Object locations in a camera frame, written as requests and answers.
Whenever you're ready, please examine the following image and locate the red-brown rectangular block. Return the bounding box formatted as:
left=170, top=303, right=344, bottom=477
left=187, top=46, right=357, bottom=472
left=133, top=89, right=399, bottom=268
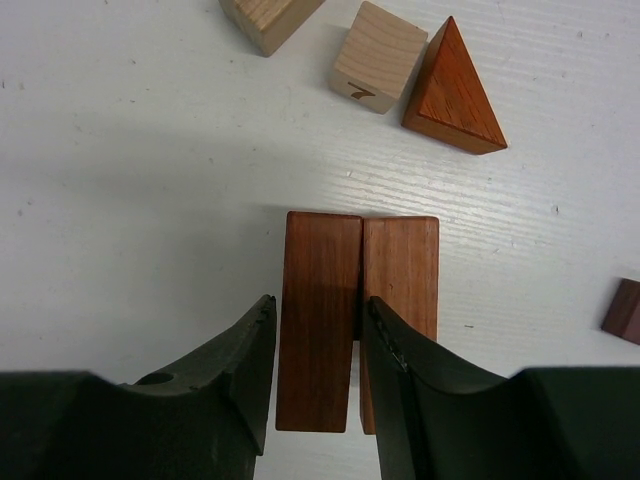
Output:
left=358, top=215, right=441, bottom=435
left=275, top=211, right=362, bottom=433

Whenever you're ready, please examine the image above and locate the orange triangular block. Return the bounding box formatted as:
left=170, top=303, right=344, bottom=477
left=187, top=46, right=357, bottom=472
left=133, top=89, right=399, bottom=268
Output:
left=401, top=16, right=508, bottom=155

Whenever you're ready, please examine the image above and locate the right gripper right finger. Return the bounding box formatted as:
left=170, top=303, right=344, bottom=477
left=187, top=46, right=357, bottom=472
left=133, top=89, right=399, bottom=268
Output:
left=363, top=297, right=639, bottom=479

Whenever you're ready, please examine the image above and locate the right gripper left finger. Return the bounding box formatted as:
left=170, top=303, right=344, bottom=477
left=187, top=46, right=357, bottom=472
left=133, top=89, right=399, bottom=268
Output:
left=1, top=295, right=276, bottom=479

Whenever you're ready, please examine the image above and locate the small light wood cube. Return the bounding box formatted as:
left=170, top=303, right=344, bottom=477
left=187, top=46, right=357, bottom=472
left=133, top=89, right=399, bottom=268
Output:
left=329, top=1, right=428, bottom=114

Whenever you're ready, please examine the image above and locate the small dark purple cube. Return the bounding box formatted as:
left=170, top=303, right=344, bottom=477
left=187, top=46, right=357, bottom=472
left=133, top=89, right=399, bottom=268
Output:
left=601, top=278, right=640, bottom=345

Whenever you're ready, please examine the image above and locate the light wood rectangular block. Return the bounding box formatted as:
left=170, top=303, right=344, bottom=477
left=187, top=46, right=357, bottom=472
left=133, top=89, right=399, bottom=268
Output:
left=219, top=0, right=324, bottom=57

